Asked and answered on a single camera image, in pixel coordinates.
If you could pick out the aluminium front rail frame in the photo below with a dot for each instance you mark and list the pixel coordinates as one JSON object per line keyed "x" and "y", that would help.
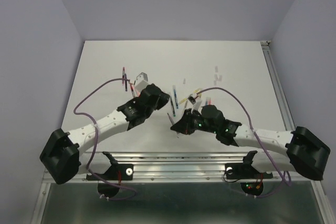
{"x": 165, "y": 167}

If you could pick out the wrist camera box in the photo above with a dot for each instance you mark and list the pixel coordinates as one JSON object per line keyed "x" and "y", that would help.
{"x": 141, "y": 82}
{"x": 196, "y": 102}

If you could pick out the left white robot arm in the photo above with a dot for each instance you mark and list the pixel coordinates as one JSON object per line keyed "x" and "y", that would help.
{"x": 61, "y": 154}

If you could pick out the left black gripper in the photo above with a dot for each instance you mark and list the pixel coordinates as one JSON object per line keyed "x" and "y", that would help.
{"x": 163, "y": 99}

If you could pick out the aluminium right side rail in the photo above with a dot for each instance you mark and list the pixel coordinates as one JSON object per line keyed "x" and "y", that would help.
{"x": 279, "y": 93}

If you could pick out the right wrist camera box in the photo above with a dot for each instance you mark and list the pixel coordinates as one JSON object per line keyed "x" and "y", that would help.
{"x": 196, "y": 102}

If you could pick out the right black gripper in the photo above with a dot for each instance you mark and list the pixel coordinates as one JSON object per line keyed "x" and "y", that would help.
{"x": 184, "y": 125}

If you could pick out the dark green pen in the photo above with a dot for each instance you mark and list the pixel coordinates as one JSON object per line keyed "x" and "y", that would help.
{"x": 172, "y": 106}

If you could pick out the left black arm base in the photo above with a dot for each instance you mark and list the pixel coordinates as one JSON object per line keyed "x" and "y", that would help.
{"x": 111, "y": 177}

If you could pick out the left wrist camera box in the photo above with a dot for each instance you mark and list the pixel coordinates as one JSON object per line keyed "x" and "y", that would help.
{"x": 141, "y": 82}

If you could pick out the purple pen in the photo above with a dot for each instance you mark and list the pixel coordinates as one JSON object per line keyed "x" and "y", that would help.
{"x": 126, "y": 82}

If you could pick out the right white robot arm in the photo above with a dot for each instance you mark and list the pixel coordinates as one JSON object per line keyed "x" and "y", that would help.
{"x": 297, "y": 151}

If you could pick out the magenta pen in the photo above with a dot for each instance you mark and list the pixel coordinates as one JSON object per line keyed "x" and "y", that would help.
{"x": 123, "y": 75}

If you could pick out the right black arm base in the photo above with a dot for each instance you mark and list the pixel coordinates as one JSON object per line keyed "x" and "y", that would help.
{"x": 235, "y": 172}

